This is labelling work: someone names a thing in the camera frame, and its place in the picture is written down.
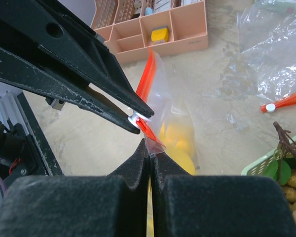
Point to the pink plastic file organizer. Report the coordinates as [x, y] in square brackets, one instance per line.
[131, 28]

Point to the yellow item in organizer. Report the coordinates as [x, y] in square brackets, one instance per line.
[160, 35]

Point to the white blue cap tube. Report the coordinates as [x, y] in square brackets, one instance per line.
[156, 6]

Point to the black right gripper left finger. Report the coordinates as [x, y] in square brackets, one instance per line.
[80, 206]

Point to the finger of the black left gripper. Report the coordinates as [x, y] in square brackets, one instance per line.
[47, 35]
[19, 73]

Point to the green perforated plastic basket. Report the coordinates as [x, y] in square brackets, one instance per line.
[259, 166]

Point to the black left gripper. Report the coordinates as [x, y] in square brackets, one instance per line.
[24, 149]

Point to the fake brown grape bunch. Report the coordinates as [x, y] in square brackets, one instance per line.
[283, 169]

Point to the clear zip bag yellow food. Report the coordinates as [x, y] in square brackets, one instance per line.
[170, 143]

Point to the clear zip bag brown food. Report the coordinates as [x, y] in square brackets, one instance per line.
[266, 63]

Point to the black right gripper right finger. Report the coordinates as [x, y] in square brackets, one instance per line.
[216, 206]

